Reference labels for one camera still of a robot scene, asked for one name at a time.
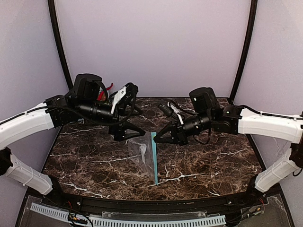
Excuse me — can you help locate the clear zip top bag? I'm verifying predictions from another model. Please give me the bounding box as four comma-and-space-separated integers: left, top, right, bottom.
127, 132, 159, 186

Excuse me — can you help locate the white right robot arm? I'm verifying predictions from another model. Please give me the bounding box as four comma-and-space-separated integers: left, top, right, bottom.
154, 87, 303, 195

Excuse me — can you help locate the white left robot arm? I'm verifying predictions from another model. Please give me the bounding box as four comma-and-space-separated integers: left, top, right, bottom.
0, 73, 145, 198

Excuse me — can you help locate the red toy chili pepper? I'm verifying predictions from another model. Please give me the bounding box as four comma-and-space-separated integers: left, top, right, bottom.
98, 82, 114, 101

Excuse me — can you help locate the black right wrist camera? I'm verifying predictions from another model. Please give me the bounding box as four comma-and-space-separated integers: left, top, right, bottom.
157, 87, 221, 125

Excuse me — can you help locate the black front table rail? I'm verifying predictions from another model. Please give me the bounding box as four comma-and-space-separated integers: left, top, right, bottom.
43, 192, 260, 214

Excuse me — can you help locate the white slotted cable duct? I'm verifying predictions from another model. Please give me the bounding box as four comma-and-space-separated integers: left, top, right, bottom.
30, 203, 226, 227

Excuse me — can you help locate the black left frame post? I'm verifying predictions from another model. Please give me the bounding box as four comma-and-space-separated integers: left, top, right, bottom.
47, 0, 73, 89

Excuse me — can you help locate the black frame post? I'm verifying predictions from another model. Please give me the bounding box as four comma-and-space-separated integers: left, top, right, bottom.
229, 0, 258, 103
47, 0, 73, 89

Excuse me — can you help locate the black right frame post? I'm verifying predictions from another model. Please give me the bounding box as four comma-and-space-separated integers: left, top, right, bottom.
229, 0, 258, 103

